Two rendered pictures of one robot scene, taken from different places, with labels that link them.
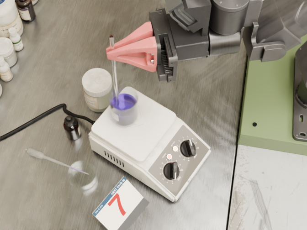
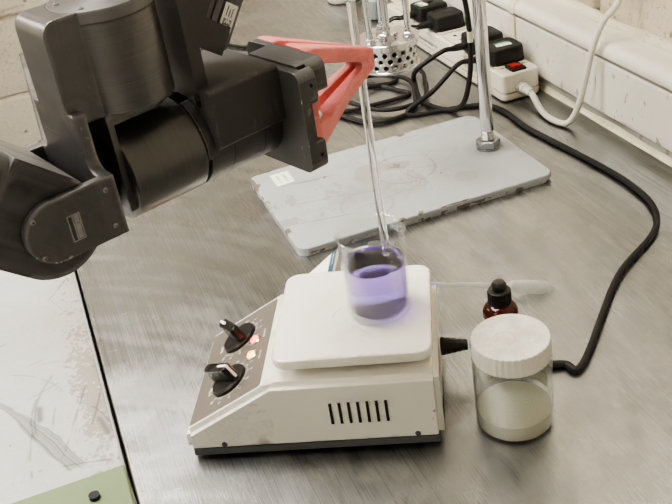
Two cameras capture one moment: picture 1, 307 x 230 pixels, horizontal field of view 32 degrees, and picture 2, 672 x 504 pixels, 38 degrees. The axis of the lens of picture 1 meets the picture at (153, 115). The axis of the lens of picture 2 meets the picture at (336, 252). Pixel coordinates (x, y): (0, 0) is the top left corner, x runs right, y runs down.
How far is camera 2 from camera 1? 1.15 m
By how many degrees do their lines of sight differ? 86
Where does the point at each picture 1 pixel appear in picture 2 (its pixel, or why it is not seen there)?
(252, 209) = (62, 425)
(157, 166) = (265, 316)
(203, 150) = (200, 411)
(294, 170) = not seen: outside the picture
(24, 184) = (500, 261)
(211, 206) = (148, 391)
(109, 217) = not seen: hidden behind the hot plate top
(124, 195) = not seen: hidden behind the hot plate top
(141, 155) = (295, 281)
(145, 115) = (340, 328)
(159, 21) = (281, 55)
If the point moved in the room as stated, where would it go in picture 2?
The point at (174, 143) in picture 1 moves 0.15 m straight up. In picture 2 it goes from (257, 357) to (219, 190)
